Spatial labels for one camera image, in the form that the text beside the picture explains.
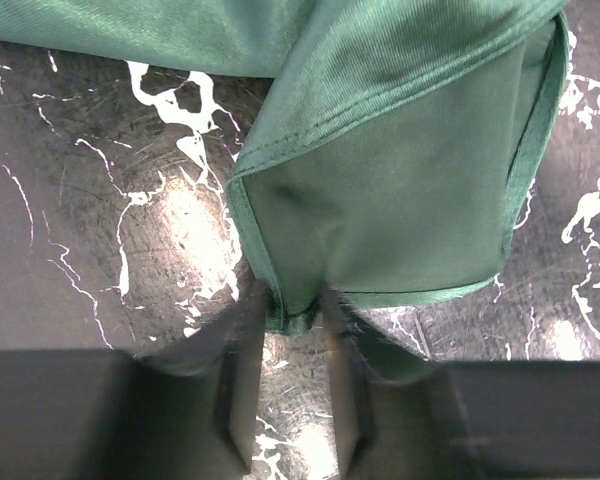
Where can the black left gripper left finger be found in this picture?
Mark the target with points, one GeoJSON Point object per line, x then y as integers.
{"type": "Point", "coordinates": [195, 402]}

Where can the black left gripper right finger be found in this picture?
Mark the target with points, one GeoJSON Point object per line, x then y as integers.
{"type": "Point", "coordinates": [383, 416]}

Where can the dark green cloth napkin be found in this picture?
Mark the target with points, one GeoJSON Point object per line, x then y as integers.
{"type": "Point", "coordinates": [395, 148]}

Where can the black marble pattern mat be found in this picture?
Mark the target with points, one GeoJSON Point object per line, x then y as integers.
{"type": "Point", "coordinates": [117, 241]}

